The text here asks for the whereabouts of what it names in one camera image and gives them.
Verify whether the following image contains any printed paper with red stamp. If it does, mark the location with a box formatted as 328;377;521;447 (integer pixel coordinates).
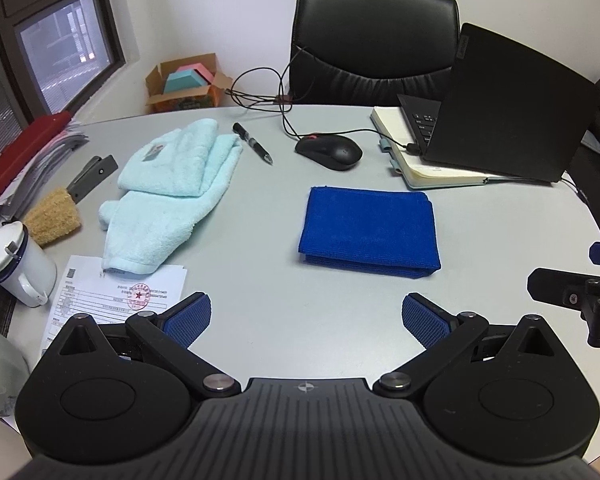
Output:
41;255;187;351

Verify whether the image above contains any cardboard box with foam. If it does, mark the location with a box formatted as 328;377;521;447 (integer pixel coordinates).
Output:
145;53;233;113

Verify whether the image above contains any white thermos mug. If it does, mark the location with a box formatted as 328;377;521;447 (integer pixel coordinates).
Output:
0;221;57;308

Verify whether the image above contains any black computer mouse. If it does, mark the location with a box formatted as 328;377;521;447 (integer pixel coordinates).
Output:
294;133;363;171

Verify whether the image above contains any dark framed window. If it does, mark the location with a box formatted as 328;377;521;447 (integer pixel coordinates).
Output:
0;0;125;155

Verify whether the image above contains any tan sponge brush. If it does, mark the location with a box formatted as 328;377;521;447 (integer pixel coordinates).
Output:
22;154;120;247

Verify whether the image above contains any black laptop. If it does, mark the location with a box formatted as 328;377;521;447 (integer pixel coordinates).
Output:
399;23;600;183

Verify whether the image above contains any red folder stack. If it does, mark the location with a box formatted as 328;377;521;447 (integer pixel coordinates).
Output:
0;110;73;196

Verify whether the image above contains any black pen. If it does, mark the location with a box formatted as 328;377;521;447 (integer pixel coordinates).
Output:
232;122;273;165

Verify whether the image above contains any black leather office chair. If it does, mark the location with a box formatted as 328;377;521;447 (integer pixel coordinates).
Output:
288;0;460;106

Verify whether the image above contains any light blue terry towel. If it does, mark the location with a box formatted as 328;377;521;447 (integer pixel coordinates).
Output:
98;118;242;275

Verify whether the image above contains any cream notebook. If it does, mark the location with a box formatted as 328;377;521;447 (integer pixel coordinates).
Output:
370;106;545;190

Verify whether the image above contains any blue microfiber towel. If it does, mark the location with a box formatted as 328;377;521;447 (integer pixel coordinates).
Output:
298;186;441;278

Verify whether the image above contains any black mouse cable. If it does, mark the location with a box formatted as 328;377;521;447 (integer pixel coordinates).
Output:
224;45;412;150

